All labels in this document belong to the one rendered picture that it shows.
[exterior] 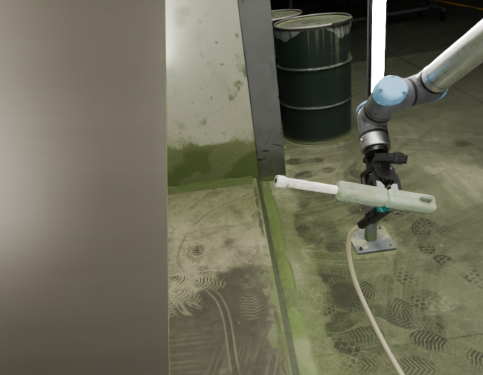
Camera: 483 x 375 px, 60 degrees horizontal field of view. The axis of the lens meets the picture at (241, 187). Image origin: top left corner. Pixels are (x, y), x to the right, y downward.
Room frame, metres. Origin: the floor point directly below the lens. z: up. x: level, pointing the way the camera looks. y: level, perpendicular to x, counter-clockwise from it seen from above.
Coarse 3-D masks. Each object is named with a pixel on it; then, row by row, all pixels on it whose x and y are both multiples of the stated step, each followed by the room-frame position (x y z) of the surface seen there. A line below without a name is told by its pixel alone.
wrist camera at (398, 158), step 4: (376, 156) 1.14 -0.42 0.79; (380, 156) 1.12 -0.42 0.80; (384, 156) 1.10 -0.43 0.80; (388, 156) 1.08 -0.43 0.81; (392, 156) 1.06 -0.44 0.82; (396, 156) 1.06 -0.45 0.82; (400, 156) 1.06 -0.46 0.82; (404, 156) 1.06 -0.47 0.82; (376, 160) 1.13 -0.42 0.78; (380, 160) 1.11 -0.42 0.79; (384, 160) 1.09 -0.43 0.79; (388, 160) 1.07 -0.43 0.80; (392, 160) 1.06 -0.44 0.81; (396, 160) 1.05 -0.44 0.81; (400, 160) 1.05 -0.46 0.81; (404, 160) 1.05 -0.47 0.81
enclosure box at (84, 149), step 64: (0, 0) 0.36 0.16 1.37; (64, 0) 0.36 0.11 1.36; (128, 0) 0.37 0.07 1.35; (0, 64) 0.36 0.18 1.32; (64, 64) 0.36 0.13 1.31; (128, 64) 0.37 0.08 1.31; (0, 128) 0.36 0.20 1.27; (64, 128) 0.36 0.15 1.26; (128, 128) 0.36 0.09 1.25; (0, 192) 0.35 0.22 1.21; (64, 192) 0.36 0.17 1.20; (128, 192) 0.36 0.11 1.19; (0, 256) 0.35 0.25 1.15; (64, 256) 0.36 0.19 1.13; (128, 256) 0.36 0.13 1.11; (0, 320) 0.35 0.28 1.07; (64, 320) 0.36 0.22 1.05; (128, 320) 0.36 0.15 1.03
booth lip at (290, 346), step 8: (264, 208) 2.13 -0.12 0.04; (264, 216) 2.05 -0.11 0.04; (272, 248) 1.75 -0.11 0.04; (272, 256) 1.68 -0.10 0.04; (272, 264) 1.62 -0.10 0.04; (280, 280) 1.50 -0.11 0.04; (280, 288) 1.44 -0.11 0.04; (280, 296) 1.39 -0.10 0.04; (280, 304) 1.34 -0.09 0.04; (288, 320) 1.26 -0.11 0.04; (288, 328) 1.21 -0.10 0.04; (288, 336) 1.17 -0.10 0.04; (288, 344) 1.13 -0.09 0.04; (288, 352) 1.09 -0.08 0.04; (296, 360) 1.06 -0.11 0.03; (296, 368) 1.02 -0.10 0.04
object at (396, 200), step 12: (276, 180) 0.97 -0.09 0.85; (288, 180) 0.97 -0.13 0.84; (300, 180) 0.98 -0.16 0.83; (324, 192) 0.97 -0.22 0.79; (336, 192) 0.97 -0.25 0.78; (348, 192) 0.97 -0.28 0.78; (360, 192) 0.98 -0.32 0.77; (372, 192) 0.98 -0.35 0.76; (384, 192) 0.99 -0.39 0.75; (396, 192) 1.00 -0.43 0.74; (408, 192) 1.01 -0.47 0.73; (360, 204) 0.99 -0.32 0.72; (372, 204) 0.98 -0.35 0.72; (384, 204) 0.98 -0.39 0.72; (396, 204) 0.97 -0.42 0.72; (408, 204) 0.98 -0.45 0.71; (420, 204) 0.98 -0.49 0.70; (432, 204) 0.99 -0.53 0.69; (372, 216) 1.05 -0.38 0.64; (384, 216) 1.03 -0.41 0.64
